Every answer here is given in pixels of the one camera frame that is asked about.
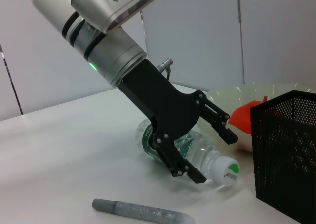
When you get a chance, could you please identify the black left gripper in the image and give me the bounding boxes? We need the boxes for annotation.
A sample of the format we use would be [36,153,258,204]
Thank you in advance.
[118,58,239,185]

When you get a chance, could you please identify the clear bottle with green label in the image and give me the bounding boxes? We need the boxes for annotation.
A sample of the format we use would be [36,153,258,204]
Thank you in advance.
[135,118,240,187]

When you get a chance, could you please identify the red-orange toy fruit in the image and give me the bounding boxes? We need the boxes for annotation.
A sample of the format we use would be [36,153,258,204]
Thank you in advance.
[228,95,269,136]

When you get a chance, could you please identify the translucent green fruit plate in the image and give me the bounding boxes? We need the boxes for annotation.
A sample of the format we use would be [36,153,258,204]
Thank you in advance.
[205,81,312,153]

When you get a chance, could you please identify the black mesh pen holder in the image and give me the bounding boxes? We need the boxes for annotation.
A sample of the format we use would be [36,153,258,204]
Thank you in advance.
[249,90,316,224]

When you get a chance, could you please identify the grey glitter pen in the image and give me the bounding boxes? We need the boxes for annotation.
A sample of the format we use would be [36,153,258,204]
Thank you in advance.
[91,198,196,224]

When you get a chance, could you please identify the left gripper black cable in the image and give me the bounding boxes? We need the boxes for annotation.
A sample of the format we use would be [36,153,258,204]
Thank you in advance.
[156,57,174,81]

